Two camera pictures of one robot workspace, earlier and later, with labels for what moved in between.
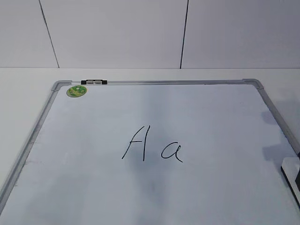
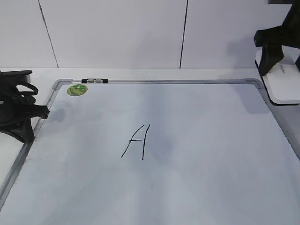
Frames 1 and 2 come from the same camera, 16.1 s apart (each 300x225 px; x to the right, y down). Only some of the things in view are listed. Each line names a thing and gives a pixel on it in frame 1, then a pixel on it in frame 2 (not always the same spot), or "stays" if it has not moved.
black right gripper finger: (297, 179) to (270, 55)
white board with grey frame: (181, 152) stays
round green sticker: (76, 91) stays
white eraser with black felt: (290, 168) to (282, 84)
